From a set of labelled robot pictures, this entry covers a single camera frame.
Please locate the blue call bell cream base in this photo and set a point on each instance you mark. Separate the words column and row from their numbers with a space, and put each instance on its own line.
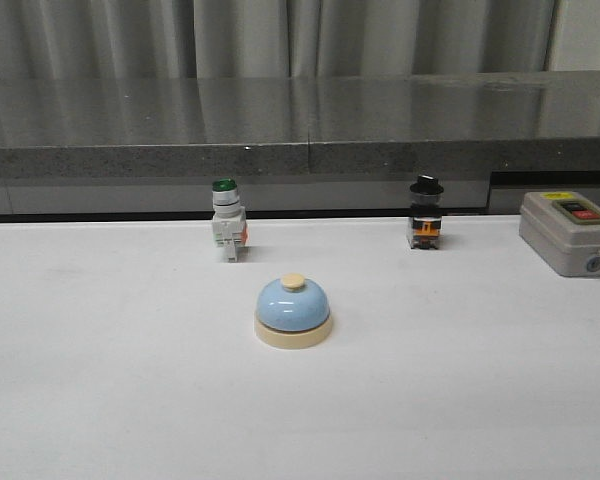
column 292, row 312

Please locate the grey granite counter slab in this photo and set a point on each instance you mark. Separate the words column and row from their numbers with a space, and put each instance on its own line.
column 352, row 146

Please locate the grey pleated curtain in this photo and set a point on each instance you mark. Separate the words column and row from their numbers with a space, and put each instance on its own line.
column 218, row 39

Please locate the green pushbutton switch white body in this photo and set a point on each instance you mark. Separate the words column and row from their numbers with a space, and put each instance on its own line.
column 229, row 224

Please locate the black selector switch orange body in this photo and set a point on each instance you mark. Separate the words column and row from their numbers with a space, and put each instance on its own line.
column 425, row 221

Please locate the grey start stop switch box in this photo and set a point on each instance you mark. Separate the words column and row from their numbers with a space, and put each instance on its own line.
column 563, row 227

